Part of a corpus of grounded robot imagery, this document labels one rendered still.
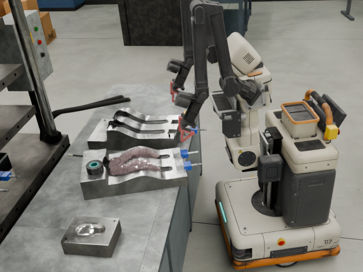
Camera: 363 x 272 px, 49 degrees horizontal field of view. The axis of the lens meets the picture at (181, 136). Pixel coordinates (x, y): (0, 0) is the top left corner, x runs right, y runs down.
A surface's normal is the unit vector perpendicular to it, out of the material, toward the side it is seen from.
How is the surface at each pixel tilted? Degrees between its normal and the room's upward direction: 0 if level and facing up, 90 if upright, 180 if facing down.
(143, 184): 90
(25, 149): 0
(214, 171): 0
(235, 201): 0
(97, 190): 90
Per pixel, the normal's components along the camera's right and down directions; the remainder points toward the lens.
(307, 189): 0.12, 0.51
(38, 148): -0.07, -0.84
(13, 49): -0.15, 0.53
